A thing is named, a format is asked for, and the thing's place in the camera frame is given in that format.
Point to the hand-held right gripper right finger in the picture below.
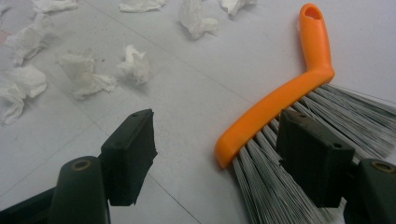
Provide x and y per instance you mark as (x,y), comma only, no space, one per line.
(311,155)

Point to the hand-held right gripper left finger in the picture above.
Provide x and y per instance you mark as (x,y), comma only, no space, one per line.
(129,155)

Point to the orange brush with grey bristles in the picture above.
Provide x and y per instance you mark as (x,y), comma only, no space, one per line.
(280,96)

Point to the pile of white tissues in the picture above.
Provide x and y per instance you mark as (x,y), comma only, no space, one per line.
(81,71)

